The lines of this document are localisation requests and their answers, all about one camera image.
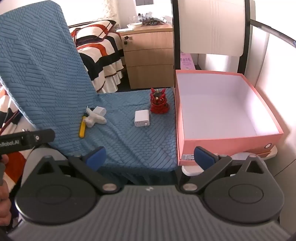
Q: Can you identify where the white charger block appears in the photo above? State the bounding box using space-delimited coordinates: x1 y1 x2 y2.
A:
134 110 151 128

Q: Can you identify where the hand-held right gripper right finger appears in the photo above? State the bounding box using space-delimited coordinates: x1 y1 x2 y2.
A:
179 146 269 193

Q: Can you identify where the blue textured cover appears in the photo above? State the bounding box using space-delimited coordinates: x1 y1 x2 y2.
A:
0 0 179 186

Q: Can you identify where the white toy plane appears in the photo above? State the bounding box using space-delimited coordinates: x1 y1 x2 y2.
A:
83 106 107 127

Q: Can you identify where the clutter of small glassware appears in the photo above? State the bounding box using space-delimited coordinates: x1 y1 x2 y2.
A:
136 13 173 26

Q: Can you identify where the small white plug adapter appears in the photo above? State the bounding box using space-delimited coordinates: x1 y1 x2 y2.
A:
92 106 107 117

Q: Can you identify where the pink paper sheet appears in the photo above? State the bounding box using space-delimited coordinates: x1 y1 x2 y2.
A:
180 52 196 70

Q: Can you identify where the red figurine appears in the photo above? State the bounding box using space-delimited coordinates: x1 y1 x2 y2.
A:
150 88 170 114

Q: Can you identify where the striped pillow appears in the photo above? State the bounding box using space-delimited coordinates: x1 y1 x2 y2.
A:
69 20 117 47

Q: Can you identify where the wooden nightstand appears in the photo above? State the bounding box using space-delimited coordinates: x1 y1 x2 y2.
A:
116 25 174 90

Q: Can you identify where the striped bed blanket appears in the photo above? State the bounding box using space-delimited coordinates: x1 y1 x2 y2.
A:
76 32 125 93

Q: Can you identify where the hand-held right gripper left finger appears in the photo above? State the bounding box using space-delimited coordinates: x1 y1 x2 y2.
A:
36 146 121 194

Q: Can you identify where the white chair with black frame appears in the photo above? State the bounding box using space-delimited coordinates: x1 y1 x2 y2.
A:
171 0 296 178

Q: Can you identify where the pink cardboard box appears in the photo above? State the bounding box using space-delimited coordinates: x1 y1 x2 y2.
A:
174 70 284 166

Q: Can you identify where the white quilted headboard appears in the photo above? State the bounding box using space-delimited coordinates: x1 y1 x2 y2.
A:
68 0 137 27

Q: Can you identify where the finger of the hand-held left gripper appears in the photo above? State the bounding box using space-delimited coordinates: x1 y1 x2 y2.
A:
29 129 55 147

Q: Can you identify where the person's left hand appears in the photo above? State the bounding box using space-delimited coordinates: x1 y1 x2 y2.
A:
0 154 12 223

